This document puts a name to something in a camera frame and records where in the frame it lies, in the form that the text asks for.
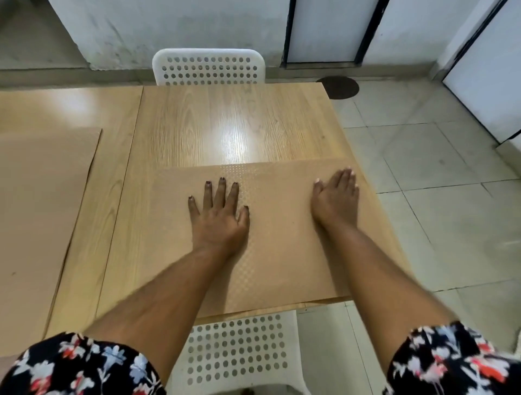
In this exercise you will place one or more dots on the person's right hand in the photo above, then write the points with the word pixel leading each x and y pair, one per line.
pixel 334 205

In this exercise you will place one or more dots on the person's left hand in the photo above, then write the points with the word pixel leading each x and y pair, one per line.
pixel 217 228

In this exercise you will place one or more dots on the person's left thumb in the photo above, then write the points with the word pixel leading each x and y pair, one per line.
pixel 243 217

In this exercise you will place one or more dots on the person's left little finger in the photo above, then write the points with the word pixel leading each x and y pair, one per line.
pixel 193 206

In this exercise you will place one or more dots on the person's left middle finger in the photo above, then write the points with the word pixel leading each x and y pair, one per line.
pixel 220 193

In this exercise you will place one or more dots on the person's right thumb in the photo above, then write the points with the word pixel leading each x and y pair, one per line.
pixel 318 189

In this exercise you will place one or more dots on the person's left forearm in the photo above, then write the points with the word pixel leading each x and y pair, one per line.
pixel 167 301

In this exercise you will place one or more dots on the person's right forearm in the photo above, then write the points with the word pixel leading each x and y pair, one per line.
pixel 382 280

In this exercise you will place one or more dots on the brown paper sheet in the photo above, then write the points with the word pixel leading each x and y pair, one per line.
pixel 281 244
pixel 36 228

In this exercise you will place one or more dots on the dark round floor drain cover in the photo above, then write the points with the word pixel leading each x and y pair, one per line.
pixel 338 87

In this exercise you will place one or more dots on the white perforated plastic chair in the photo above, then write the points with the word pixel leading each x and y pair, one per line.
pixel 240 354
pixel 208 67

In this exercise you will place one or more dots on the black floral sleeve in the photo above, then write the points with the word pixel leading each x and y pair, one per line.
pixel 451 362
pixel 81 368

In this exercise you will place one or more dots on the white door with black frame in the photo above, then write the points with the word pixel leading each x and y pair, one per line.
pixel 486 69
pixel 329 30

